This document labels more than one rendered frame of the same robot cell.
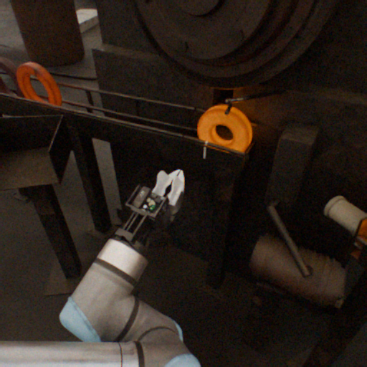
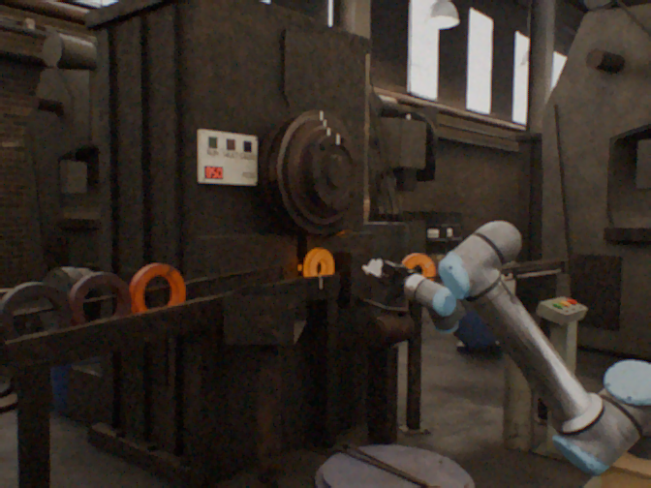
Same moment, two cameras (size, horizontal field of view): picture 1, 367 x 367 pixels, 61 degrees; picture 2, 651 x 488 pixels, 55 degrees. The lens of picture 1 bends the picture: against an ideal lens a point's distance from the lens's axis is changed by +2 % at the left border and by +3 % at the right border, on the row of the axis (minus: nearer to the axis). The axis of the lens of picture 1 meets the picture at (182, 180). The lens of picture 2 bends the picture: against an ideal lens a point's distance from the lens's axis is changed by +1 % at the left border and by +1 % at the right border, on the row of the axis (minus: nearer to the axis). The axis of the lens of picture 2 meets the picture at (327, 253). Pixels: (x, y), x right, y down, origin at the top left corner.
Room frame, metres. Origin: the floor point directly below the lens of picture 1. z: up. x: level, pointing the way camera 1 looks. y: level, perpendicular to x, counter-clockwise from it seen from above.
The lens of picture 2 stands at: (0.22, 2.31, 0.96)
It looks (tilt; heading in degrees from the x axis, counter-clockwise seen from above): 4 degrees down; 282
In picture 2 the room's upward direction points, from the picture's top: 1 degrees clockwise
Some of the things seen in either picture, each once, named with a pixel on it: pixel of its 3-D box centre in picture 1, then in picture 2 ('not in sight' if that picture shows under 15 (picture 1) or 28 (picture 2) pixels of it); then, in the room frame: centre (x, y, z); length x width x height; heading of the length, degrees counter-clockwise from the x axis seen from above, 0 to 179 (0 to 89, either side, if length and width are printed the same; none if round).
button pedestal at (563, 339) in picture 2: not in sight; (562, 377); (-0.21, -0.32, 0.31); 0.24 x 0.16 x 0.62; 61
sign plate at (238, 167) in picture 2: not in sight; (229, 159); (1.03, 0.16, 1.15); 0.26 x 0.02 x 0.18; 61
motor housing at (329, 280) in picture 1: (279, 304); (388, 376); (0.49, -0.30, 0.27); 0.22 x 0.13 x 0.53; 61
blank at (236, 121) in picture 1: (223, 132); (319, 268); (0.75, -0.12, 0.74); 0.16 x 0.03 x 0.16; 62
